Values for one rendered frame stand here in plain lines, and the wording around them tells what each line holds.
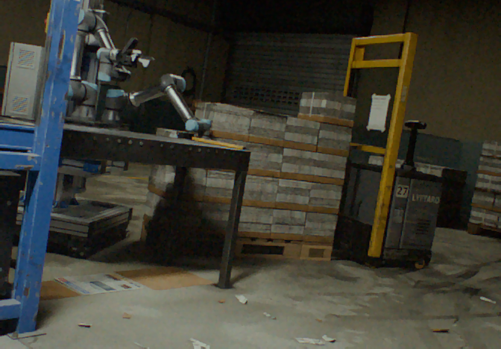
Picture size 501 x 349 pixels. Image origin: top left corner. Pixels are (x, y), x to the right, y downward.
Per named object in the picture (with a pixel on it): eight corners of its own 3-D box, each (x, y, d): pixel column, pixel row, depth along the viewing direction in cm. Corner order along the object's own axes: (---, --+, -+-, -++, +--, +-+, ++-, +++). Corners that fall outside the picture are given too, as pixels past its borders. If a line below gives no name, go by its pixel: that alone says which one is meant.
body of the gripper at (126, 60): (138, 68, 343) (122, 66, 349) (142, 54, 343) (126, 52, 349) (128, 64, 336) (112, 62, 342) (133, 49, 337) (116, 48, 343)
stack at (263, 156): (139, 239, 448) (155, 127, 443) (275, 247, 503) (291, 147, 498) (155, 252, 414) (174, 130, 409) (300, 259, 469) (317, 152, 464)
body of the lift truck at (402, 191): (332, 247, 548) (347, 159, 544) (379, 250, 574) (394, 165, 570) (381, 268, 487) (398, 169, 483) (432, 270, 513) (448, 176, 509)
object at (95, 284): (112, 274, 343) (112, 272, 343) (145, 288, 325) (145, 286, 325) (54, 280, 315) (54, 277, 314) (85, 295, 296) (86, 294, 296)
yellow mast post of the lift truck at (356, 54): (319, 235, 543) (352, 38, 534) (327, 236, 548) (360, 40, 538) (324, 237, 535) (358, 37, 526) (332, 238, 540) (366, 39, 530)
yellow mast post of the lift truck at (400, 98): (364, 253, 485) (402, 33, 476) (373, 254, 490) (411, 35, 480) (371, 256, 478) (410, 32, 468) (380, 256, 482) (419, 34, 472)
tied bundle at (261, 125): (226, 137, 470) (230, 108, 469) (259, 142, 484) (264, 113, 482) (247, 142, 437) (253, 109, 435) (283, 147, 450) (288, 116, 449)
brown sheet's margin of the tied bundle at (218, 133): (203, 133, 437) (203, 127, 437) (238, 139, 450) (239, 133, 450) (211, 136, 423) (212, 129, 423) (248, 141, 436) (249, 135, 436)
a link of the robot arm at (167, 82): (160, 67, 404) (198, 124, 390) (170, 70, 414) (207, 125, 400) (149, 79, 408) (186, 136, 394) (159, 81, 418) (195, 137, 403)
